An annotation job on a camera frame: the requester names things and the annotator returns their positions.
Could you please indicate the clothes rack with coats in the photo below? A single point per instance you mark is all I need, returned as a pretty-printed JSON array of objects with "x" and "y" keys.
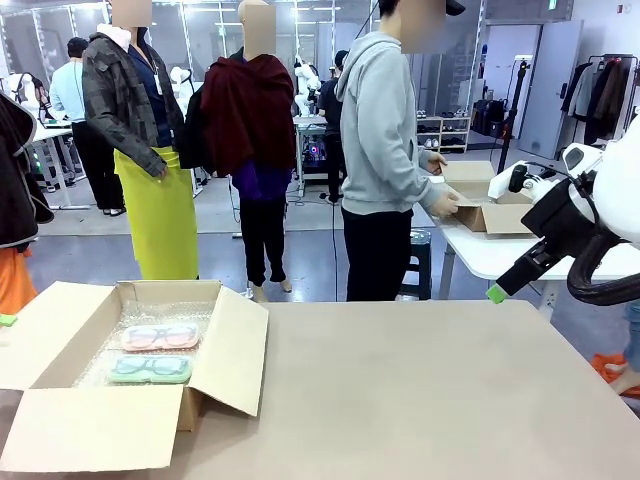
[{"x": 607, "y": 95}]

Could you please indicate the person in black clothes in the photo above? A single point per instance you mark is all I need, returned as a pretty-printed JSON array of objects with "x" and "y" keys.
[{"x": 330, "y": 105}]

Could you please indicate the dark hanging jacket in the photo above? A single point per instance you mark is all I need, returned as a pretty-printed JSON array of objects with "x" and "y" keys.
[{"x": 15, "y": 175}]

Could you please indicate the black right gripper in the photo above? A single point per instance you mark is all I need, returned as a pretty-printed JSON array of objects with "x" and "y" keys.
[{"x": 565, "y": 215}]

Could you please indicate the orange hanging garment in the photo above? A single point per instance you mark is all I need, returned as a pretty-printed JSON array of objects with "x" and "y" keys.
[{"x": 15, "y": 280}]

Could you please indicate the green glasses case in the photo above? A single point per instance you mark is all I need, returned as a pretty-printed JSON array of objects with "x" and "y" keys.
[{"x": 150, "y": 370}]

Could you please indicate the black tripod stand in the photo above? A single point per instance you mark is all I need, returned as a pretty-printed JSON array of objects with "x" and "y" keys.
[{"x": 512, "y": 115}]

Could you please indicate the person left forearm grey sleeve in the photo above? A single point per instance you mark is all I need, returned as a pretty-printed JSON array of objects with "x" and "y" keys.
[{"x": 422, "y": 157}]

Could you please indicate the black suitcases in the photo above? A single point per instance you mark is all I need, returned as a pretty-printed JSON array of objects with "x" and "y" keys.
[{"x": 490, "y": 117}]

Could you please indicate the person right forearm grey sleeve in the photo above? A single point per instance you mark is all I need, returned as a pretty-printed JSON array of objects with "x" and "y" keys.
[{"x": 420, "y": 192}]

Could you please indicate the white side table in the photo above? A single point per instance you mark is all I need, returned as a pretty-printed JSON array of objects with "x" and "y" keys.
[{"x": 475, "y": 255}]

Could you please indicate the person in grey hoodie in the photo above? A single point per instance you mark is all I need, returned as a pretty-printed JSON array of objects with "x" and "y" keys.
[{"x": 375, "y": 150}]

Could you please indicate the wooden shoe rack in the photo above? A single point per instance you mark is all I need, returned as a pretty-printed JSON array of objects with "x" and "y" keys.
[{"x": 442, "y": 118}]

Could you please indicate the person right hand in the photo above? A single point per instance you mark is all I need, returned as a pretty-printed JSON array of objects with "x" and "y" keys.
[{"x": 446, "y": 204}]

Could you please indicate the white background desk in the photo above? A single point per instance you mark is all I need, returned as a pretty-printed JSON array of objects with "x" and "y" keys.
[{"x": 50, "y": 134}]

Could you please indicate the grey open door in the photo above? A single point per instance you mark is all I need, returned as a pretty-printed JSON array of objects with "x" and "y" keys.
[{"x": 550, "y": 90}]

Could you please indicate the mannequin in yellow skirt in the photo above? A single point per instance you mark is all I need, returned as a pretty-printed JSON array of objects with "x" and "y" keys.
[{"x": 125, "y": 110}]

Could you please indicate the computer tower with lights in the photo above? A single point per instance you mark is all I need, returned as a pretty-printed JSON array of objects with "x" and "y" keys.
[{"x": 315, "y": 155}]

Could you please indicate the clear bubble wrap sheet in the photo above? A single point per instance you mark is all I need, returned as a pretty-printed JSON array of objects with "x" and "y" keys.
[{"x": 150, "y": 312}]

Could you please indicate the person left hand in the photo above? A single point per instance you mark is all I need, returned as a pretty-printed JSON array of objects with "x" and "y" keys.
[{"x": 437, "y": 163}]

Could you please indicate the small cardboard box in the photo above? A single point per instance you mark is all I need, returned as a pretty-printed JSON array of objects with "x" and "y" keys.
[{"x": 500, "y": 220}]

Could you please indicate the black step stool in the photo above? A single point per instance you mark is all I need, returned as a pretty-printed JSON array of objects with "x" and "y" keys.
[{"x": 420, "y": 260}]

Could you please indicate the large cardboard box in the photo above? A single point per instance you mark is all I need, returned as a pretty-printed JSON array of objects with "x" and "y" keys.
[{"x": 100, "y": 430}]

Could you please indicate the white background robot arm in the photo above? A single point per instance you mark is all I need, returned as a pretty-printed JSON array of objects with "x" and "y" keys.
[
  {"x": 27, "y": 87},
  {"x": 302, "y": 75}
]

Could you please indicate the pink glasses case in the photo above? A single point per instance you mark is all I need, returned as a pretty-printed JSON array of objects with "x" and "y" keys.
[{"x": 160, "y": 337}]

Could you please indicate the mannequin in maroon cloth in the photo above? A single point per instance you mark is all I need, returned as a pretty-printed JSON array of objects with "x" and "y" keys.
[{"x": 250, "y": 110}]

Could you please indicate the man in light blue shirt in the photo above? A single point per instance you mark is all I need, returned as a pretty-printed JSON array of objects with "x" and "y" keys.
[{"x": 65, "y": 95}]

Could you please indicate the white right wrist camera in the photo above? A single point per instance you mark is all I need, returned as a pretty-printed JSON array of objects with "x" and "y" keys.
[{"x": 500, "y": 185}]

